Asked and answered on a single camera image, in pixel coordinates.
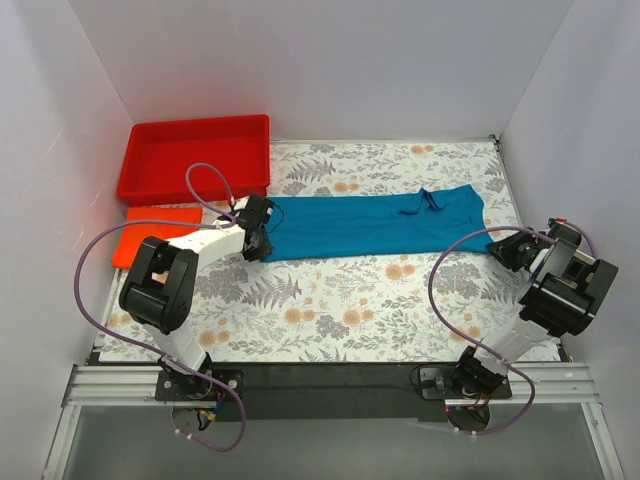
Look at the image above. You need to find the folded orange t shirt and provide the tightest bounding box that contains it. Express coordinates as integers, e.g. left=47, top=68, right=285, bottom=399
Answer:
left=112, top=207, right=203, bottom=270

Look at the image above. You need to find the floral patterned table mat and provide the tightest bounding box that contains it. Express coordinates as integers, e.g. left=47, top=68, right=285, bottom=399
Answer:
left=99, top=139, right=544, bottom=364

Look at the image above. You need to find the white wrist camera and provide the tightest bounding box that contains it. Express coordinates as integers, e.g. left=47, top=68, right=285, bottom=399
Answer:
left=229, top=196, right=249, bottom=213
left=547, top=217, right=567, bottom=228

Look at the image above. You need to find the teal t shirt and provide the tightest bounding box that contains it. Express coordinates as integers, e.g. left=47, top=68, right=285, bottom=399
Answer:
left=266, top=185, right=485, bottom=262

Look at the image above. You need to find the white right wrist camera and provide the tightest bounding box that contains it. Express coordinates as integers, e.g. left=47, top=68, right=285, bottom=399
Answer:
left=547, top=217, right=567, bottom=228

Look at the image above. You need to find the red plastic tray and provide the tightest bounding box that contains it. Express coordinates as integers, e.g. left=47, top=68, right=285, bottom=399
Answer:
left=116, top=114, right=271, bottom=206

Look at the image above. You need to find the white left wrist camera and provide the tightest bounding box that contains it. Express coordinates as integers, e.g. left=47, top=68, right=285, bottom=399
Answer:
left=229, top=196, right=249, bottom=213

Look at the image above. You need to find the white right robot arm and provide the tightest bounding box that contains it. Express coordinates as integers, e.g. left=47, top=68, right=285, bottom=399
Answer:
left=451, top=218, right=618, bottom=398

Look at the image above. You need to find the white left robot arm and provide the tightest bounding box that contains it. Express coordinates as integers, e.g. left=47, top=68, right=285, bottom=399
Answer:
left=119, top=194, right=276, bottom=400

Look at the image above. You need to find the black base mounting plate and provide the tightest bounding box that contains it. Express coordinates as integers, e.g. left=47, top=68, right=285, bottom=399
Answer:
left=155, top=362, right=512, bottom=426

